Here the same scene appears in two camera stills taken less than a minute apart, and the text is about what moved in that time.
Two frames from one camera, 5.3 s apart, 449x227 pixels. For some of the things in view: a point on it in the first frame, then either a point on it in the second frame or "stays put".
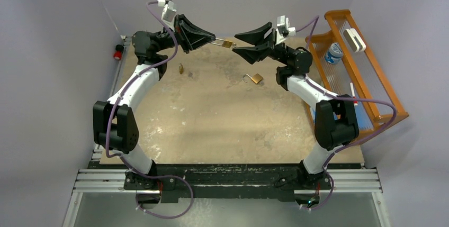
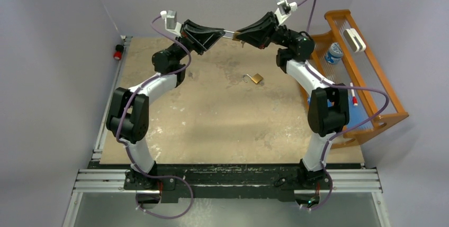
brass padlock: (225, 43) -> (234, 37)
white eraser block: (354, 39) stays put
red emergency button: (117, 55) stays put
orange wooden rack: (346, 68) stays put
